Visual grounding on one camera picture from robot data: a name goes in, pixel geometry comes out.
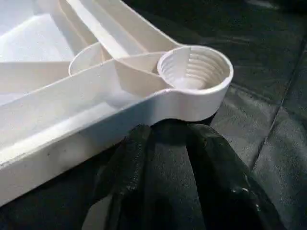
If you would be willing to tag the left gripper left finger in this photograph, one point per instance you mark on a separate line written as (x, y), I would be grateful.
(120, 179)

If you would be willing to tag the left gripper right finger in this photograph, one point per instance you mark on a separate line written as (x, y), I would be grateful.
(227, 179)

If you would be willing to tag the white plastic table top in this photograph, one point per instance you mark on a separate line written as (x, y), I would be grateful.
(84, 83)

